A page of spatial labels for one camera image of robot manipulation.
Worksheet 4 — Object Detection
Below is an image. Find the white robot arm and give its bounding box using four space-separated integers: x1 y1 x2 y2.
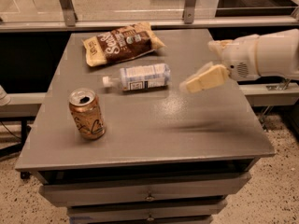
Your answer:
179 29 299 93

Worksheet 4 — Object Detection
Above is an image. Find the lower drawer knob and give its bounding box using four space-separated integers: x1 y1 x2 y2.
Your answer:
146 215 155 222

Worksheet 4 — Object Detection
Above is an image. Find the brown chip bag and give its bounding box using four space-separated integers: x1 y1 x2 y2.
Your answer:
83 22 164 67

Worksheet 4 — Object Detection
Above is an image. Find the clear blue-label plastic bottle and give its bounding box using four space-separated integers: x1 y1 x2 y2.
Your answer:
102 63 170 91

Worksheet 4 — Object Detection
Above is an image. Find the right metal railing post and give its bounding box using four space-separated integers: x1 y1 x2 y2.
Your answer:
182 0 197 24

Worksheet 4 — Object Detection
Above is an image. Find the grey drawer cabinet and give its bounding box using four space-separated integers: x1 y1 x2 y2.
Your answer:
14 28 277 224

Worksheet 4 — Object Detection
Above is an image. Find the drawer knob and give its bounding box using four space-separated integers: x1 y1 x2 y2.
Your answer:
145 194 155 202
146 215 155 222

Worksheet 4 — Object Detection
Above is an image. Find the lower grey drawer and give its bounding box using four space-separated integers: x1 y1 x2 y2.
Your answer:
67 200 227 224

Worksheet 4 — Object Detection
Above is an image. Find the metal railing post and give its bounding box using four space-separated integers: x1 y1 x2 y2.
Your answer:
182 0 197 24
59 0 78 27

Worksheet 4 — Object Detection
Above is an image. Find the upper drawer knob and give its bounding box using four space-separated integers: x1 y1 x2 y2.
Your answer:
145 194 155 202

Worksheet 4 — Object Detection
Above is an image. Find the left metal railing post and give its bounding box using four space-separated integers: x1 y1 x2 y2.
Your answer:
59 0 78 27

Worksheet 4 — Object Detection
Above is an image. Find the orange soda can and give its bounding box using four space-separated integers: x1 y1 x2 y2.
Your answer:
68 88 105 140

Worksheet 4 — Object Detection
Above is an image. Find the horizontal metal railing bar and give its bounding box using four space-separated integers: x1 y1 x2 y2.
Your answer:
0 15 299 33

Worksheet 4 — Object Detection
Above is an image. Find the upper grey drawer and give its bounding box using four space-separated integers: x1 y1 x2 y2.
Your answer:
39 172 251 207

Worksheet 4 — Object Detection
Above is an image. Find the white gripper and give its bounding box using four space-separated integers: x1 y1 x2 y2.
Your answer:
179 35 260 93

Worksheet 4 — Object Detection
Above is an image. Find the grey drawer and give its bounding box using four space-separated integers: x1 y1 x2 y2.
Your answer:
67 200 227 224
39 172 251 207

